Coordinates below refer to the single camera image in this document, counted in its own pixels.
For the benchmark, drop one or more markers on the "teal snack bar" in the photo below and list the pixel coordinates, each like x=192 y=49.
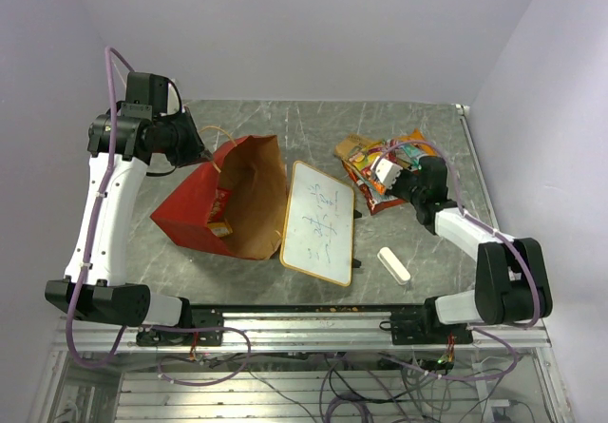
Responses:
x=406 y=155

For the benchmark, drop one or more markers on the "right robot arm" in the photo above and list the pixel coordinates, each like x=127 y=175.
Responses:
x=511 y=284

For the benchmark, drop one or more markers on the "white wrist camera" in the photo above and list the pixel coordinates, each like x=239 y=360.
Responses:
x=384 y=173
x=175 y=103

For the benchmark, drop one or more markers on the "red brown paper bag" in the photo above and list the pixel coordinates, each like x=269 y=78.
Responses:
x=253 y=169

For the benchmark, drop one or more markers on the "orange Fox's candy bag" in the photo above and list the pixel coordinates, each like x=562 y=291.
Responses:
x=363 y=168

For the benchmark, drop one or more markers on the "yellow snack bar wrapper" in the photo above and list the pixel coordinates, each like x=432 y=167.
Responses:
x=220 y=229

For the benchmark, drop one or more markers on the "orange honey snack bag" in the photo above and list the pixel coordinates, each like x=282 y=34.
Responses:
x=418 y=139

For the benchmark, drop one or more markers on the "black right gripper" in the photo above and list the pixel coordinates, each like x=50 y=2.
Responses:
x=393 y=189

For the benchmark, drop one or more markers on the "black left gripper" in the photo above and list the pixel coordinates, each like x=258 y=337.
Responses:
x=196 y=151

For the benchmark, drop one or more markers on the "red cookie snack bag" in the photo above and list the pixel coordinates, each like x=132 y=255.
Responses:
x=219 y=204

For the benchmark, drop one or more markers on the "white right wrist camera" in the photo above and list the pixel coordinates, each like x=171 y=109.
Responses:
x=384 y=173

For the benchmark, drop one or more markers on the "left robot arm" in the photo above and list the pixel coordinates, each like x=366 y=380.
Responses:
x=94 y=286

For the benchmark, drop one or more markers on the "yellow framed whiteboard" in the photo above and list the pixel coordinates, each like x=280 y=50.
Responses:
x=318 y=228

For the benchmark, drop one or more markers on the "red Doritos bag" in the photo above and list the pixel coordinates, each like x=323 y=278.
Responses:
x=375 y=201

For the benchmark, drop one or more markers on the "aluminium mounting rail frame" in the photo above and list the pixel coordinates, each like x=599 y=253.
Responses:
x=299 y=349

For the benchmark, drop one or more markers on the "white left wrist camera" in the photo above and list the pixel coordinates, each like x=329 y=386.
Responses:
x=175 y=103

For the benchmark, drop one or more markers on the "brown teal chips bag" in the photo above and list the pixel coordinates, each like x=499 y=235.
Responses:
x=351 y=147

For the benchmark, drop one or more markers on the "white whiteboard eraser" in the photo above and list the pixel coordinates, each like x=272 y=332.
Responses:
x=394 y=266

